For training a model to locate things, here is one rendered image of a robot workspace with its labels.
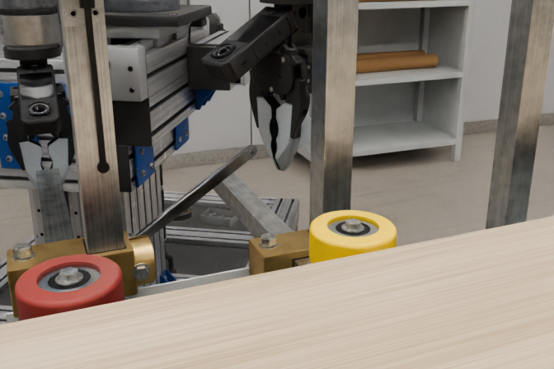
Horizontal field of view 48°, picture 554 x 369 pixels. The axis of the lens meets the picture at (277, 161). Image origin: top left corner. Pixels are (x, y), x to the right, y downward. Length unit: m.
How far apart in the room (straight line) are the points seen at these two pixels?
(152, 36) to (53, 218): 0.51
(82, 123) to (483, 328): 0.37
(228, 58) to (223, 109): 2.83
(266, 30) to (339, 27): 0.09
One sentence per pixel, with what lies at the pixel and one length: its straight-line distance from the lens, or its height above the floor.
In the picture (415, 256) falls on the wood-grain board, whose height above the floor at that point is 0.90.
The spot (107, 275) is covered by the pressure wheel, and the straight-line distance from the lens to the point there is 0.52.
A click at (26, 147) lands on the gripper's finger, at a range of 0.91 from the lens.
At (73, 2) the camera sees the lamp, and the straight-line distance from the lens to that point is 0.57.
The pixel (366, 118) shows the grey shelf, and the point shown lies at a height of 0.18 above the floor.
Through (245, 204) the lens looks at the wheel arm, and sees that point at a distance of 0.84.
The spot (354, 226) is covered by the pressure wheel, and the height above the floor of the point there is 0.91.
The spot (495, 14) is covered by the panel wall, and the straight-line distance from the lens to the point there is 4.24.
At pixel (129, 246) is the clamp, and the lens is 0.64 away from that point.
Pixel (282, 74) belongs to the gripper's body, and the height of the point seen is 1.01.
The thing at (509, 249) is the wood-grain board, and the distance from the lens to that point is 0.59.
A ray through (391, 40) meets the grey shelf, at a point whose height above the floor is 0.64.
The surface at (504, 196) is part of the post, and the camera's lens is 0.85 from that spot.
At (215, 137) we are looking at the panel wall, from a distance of 3.52.
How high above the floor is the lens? 1.15
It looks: 19 degrees down
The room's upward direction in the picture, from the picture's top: straight up
